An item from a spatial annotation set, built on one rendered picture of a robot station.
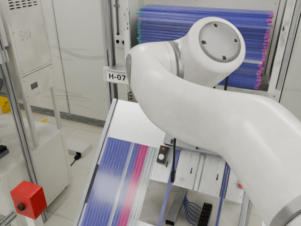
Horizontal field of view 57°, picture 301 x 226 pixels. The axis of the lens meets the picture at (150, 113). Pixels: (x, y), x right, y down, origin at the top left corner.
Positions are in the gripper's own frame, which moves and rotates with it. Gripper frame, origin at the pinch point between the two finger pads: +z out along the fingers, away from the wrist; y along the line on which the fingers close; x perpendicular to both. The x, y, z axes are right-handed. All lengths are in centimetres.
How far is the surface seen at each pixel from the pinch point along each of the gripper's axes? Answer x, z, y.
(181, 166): 5, 54, 25
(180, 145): 11, 49, 20
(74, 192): -31, 207, -9
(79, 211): -33, 74, 0
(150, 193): -6, 104, 30
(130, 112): 17, 67, -6
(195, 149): 12, 46, 25
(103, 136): 0, 71, -10
